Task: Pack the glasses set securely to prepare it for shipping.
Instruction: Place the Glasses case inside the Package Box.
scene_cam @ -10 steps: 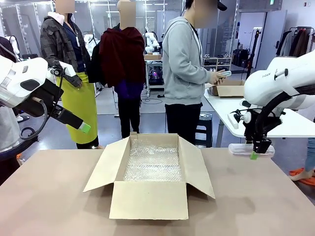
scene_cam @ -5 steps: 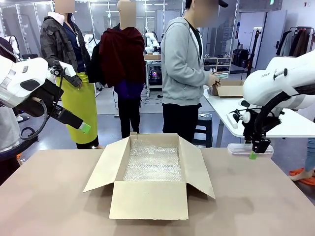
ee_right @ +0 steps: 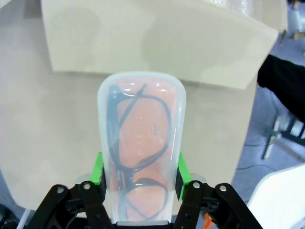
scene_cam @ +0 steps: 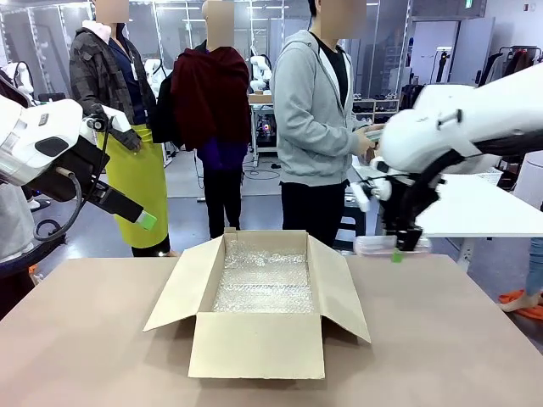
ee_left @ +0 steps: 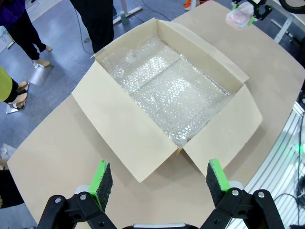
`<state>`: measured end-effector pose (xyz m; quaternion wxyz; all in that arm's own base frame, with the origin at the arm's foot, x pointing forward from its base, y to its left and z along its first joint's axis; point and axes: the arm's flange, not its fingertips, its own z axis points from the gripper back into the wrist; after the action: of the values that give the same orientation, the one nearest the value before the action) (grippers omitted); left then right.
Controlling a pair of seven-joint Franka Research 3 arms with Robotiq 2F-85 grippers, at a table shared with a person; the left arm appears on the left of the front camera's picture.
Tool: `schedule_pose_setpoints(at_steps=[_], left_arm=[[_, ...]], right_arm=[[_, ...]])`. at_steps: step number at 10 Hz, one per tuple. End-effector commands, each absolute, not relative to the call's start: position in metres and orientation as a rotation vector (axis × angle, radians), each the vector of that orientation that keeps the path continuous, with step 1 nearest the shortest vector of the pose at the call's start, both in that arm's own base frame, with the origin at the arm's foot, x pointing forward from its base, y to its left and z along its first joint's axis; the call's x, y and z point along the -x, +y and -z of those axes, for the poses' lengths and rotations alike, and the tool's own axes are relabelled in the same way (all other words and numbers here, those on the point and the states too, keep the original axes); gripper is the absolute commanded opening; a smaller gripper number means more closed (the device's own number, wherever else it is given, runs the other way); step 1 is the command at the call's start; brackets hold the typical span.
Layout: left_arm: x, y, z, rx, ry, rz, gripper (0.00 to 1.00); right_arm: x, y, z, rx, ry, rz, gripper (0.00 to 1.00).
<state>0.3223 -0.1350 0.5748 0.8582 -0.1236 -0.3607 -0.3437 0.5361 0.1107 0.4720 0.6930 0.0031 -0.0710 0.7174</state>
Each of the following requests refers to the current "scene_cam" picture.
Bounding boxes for black luggage pile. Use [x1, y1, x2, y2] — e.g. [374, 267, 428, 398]
[400, 83, 426, 113]

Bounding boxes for clear bubble wrap sheet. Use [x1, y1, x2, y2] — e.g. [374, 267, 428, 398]
[210, 243, 318, 315]

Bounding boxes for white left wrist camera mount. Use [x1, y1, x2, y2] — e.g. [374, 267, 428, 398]
[80, 103, 134, 145]

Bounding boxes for computer tower with lights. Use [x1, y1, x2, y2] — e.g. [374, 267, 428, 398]
[254, 110, 278, 149]

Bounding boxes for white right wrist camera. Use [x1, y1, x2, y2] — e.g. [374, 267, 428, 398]
[349, 176, 395, 214]

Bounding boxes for mannequin in black trousers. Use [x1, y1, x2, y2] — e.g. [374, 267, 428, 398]
[151, 0, 252, 242]

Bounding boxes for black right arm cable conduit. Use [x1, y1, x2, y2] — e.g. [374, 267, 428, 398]
[406, 125, 543, 231]

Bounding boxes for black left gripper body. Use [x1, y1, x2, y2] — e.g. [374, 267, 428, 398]
[27, 135, 112, 204]

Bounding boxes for open brown cardboard box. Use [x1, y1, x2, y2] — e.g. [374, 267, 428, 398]
[143, 227, 372, 381]

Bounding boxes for wooden shoe shelf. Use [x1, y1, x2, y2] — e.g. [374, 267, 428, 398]
[351, 95, 402, 125]

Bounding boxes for black step stool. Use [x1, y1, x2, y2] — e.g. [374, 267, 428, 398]
[338, 198, 371, 252]

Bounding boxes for maroon shawl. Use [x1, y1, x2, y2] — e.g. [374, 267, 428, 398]
[171, 46, 252, 153]

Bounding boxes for clothes rack with garments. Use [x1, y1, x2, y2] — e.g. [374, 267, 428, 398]
[478, 44, 543, 86]

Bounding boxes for mannequin in plaid jacket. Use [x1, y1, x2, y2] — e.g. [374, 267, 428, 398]
[69, 0, 171, 259]

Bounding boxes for black floor cables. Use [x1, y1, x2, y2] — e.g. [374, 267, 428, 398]
[243, 162, 282, 180]

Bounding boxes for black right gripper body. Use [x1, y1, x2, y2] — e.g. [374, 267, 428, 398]
[379, 173, 445, 238]

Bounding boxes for yellow skirt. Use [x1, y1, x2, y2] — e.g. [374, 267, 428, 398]
[96, 123, 171, 249]

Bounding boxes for person in blue jeans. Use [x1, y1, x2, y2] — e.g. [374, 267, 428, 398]
[524, 236, 543, 298]

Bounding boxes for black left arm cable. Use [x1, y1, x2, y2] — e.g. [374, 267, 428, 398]
[32, 116, 116, 243]

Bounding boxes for person in gray hoodie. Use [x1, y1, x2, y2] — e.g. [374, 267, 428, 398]
[271, 0, 385, 256]

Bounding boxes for white plastic basket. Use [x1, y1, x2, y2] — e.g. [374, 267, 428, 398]
[478, 166, 505, 187]

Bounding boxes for person in gray top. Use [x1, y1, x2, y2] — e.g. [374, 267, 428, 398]
[0, 182, 36, 293]

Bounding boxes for white side table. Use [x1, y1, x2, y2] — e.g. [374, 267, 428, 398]
[353, 164, 543, 266]

